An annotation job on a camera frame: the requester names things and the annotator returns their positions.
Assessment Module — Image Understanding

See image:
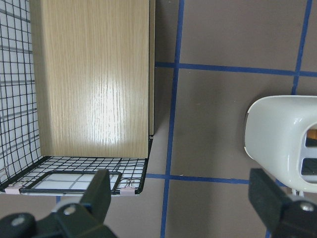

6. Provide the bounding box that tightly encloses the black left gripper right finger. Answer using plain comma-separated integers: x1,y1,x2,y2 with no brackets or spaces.
249,169,317,238

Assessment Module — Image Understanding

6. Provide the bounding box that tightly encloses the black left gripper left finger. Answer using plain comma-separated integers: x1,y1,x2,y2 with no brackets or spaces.
0,170,111,238

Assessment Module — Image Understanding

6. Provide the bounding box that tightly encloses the white toaster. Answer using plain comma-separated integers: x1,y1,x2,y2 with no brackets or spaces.
244,95,317,193

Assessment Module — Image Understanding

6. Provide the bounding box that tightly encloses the pink binder clip right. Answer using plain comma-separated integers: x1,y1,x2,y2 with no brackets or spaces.
120,180,135,196

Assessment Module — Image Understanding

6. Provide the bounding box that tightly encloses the pink binder clip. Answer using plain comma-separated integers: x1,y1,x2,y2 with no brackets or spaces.
120,180,135,196
5,185,22,195

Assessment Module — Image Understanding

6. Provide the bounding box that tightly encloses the pink binder clip left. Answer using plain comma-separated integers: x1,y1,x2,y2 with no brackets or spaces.
5,185,22,195

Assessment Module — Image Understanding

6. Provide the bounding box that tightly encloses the wire rack with wooden shelves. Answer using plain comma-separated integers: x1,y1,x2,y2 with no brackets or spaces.
0,0,156,196

